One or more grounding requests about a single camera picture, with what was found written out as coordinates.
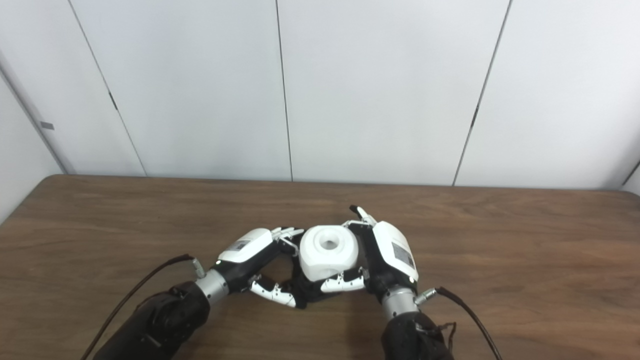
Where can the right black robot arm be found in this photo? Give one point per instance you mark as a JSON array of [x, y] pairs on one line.
[[415, 330]]

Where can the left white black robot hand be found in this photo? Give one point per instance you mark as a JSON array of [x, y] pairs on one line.
[[245, 250]]

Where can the black flanged holder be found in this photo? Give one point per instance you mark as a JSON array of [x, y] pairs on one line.
[[310, 290]]

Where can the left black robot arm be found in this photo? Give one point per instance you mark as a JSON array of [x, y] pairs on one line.
[[165, 320]]

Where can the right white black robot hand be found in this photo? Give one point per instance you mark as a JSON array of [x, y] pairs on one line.
[[390, 257]]

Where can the black panel hinge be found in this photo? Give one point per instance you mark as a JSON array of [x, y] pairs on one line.
[[474, 116], [113, 101]]

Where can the small grey wall tag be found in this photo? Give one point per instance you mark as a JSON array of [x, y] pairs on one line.
[[47, 125]]

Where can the round white plastic piece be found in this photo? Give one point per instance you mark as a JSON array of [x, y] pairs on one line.
[[327, 252]]

